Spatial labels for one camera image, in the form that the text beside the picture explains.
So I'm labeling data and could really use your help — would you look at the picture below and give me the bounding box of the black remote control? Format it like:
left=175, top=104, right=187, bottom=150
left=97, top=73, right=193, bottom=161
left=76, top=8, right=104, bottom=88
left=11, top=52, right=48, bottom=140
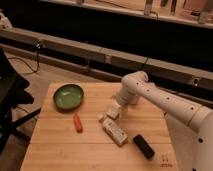
left=133, top=134, right=155, bottom=159

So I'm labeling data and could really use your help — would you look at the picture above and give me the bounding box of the green ceramic bowl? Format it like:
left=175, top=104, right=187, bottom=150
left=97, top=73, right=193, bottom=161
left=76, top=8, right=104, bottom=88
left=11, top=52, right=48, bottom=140
left=53, top=84, right=84, bottom=111

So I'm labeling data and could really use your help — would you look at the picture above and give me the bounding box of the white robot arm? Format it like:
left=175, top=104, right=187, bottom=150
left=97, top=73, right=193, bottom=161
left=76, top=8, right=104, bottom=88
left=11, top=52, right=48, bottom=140
left=116, top=71, right=213, bottom=171

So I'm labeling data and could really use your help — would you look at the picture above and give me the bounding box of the black office chair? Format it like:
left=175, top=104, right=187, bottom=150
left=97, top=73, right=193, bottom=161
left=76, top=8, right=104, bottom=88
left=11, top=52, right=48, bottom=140
left=0, top=46, right=41, bottom=154

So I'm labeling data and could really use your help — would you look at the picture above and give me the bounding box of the orange carrot toy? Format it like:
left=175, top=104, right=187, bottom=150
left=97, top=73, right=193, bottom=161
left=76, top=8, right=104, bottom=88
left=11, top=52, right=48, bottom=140
left=73, top=114, right=83, bottom=133

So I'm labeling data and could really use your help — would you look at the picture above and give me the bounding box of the black cable on floor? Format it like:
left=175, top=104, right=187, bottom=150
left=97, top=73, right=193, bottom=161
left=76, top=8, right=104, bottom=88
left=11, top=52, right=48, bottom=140
left=7, top=39, right=44, bottom=76

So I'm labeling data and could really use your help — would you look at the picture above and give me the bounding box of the white sponge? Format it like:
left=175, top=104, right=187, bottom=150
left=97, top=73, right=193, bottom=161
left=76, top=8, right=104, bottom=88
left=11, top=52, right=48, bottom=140
left=106, top=106, right=120, bottom=120

